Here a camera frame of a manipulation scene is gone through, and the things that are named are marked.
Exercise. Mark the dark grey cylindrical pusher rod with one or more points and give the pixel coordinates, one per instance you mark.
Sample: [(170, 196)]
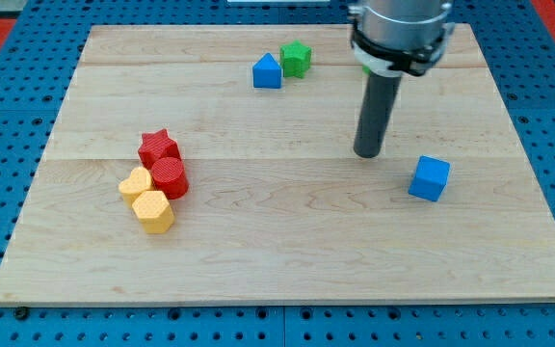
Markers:
[(375, 112)]

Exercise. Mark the blue cube block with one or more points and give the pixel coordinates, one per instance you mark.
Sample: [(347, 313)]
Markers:
[(430, 178)]

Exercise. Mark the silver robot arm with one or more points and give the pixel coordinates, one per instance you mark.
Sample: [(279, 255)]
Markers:
[(392, 38)]

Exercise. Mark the light wooden board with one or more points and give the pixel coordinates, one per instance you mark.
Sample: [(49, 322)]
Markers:
[(279, 211)]

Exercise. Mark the green star block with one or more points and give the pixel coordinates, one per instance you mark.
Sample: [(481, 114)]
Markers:
[(295, 59)]

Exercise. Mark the blue triangular prism block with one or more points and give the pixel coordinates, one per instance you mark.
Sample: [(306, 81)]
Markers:
[(266, 73)]

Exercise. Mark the red cylinder block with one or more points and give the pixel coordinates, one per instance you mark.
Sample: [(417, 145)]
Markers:
[(169, 176)]

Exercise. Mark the red star block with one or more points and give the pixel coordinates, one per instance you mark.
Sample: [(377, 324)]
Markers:
[(157, 145)]

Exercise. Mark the yellow hexagon block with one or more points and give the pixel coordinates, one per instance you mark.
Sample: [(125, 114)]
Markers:
[(154, 212)]

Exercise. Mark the yellow heart block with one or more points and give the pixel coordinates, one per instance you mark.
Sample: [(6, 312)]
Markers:
[(138, 181)]

